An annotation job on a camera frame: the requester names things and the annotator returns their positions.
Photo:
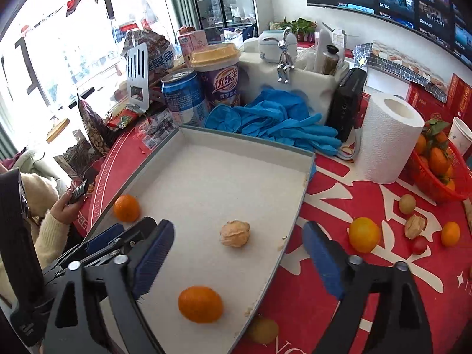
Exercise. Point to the small orange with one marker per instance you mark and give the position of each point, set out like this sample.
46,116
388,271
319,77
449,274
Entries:
126,208
450,234

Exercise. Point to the medium orange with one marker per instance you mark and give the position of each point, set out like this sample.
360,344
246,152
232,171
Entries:
201,304

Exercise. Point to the yellow round fruit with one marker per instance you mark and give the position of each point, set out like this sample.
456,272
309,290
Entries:
262,330

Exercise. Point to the purple milk tea cup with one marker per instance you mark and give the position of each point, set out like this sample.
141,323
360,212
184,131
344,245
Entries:
218,75

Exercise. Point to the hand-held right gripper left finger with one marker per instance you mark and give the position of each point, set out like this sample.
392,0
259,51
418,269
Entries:
153,258

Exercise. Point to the walnut in tray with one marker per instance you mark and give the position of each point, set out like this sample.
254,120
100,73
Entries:
235,233

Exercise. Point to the red cherry tomato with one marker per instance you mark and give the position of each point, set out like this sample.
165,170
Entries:
418,245

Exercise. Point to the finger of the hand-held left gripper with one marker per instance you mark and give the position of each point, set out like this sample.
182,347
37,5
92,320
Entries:
142,228
105,235

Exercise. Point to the large orange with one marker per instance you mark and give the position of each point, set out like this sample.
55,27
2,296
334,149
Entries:
364,235

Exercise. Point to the another person's forearm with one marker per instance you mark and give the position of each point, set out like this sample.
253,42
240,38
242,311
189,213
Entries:
49,238

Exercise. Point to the pile of blue gloves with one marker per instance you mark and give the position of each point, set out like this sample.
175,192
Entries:
276,125

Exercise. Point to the green potted plant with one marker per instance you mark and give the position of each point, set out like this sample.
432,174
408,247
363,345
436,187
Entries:
300,27

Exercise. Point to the brown bottle with black cap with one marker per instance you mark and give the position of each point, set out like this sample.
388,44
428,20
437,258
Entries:
328,59

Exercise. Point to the white desk organizer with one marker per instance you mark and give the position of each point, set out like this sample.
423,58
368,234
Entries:
298,81

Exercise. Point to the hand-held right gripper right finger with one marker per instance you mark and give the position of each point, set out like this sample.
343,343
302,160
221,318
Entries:
324,261

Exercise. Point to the white tray with grey rim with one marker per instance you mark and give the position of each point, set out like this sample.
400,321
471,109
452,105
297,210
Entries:
206,188

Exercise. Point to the white slotted spatula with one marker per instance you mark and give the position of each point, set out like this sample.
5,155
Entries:
138,77

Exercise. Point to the glass jar with wooden lid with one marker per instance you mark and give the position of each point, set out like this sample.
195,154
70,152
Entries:
68,143

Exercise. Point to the red snack packet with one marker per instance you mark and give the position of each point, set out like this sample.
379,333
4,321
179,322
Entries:
123,118

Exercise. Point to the pink milk carton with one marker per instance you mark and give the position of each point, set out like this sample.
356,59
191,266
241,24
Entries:
193,42

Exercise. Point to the red plastic basket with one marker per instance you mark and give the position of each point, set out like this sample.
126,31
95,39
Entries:
431,186

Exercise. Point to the small white carton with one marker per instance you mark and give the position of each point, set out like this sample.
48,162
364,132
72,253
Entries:
338,37

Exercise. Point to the white paper towel roll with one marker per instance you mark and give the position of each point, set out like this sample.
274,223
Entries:
391,138

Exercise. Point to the clear bag of nuts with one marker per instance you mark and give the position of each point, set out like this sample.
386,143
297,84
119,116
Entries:
92,129

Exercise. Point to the blue drink can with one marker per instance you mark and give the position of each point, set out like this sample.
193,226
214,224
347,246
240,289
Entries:
184,97

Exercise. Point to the stack of red gift boxes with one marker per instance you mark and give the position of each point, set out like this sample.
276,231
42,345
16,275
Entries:
455,96

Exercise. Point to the walnut on table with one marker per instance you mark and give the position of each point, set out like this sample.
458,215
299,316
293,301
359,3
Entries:
415,226

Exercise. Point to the blue checked cloth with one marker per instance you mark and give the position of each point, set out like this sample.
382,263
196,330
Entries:
398,64

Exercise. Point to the small green-yellow fruit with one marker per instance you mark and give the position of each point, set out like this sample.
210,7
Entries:
407,204

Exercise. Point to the white small appliance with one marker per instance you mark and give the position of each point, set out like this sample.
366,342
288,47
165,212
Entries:
274,46

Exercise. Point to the wall television screen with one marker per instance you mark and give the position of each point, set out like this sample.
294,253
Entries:
387,0

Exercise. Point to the glass door cabinet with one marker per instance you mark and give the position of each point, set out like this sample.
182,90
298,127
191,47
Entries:
225,0

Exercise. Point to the pile of leafy tangerines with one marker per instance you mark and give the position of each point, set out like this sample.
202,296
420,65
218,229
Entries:
435,155

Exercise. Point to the red printed tablecloth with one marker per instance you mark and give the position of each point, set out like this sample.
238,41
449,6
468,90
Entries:
324,195

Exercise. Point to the blue white snack bag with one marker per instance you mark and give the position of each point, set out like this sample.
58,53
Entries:
153,49

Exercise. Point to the dark phone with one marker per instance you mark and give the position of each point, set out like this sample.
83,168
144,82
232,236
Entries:
79,191

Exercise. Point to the silver rabbit figurine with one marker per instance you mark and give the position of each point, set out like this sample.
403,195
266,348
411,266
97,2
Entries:
284,59

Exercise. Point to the black box device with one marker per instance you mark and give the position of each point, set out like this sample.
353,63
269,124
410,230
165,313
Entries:
346,105

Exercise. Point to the white paper cup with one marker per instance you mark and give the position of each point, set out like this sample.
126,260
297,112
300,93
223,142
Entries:
460,136

